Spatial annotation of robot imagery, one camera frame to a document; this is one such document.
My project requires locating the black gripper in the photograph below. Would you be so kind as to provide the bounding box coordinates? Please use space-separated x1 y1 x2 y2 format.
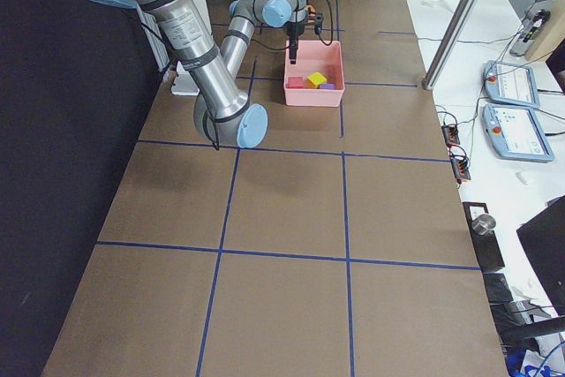
283 4 324 64

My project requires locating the red foam block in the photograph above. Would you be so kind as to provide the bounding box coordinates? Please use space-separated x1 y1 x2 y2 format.
286 76 304 89

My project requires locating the yellow-green foam block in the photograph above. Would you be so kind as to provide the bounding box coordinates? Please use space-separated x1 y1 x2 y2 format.
305 72 328 89

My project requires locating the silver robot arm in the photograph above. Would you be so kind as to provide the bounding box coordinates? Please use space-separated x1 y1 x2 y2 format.
89 0 308 148

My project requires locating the pink plastic bin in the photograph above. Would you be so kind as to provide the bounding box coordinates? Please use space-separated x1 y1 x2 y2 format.
283 40 345 107

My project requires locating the blue tape line lengthwise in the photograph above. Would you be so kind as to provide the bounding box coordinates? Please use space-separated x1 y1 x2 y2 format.
335 0 356 376

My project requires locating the orange black connector strip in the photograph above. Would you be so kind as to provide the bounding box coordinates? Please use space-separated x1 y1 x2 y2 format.
441 124 471 184

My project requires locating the brown paper table cover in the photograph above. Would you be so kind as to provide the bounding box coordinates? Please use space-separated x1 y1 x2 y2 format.
43 0 506 376

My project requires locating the upper teach pendant tablet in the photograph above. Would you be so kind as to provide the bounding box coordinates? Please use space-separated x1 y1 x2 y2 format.
483 60 540 109

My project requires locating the teach pendant tablet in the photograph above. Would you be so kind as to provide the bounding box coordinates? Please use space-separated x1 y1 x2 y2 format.
483 60 540 109
482 103 554 163

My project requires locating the lower teach pendant tablet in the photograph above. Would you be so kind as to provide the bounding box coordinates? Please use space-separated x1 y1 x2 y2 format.
482 103 554 163

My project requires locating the metal cylinder weight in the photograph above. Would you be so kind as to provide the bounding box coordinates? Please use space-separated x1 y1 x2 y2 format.
471 214 496 236

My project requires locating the blue tape line crosswise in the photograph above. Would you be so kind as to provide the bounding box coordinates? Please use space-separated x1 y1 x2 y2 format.
95 241 480 271

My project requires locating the black box on table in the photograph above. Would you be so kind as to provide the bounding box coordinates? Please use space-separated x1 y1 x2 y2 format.
463 201 505 274

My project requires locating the black monitor corner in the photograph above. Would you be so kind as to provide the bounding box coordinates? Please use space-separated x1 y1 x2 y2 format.
516 200 564 315

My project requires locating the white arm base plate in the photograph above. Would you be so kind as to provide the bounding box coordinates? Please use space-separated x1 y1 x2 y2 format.
171 62 200 96

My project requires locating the aluminium frame post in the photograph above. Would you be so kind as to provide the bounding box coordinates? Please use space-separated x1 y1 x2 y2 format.
422 0 478 91

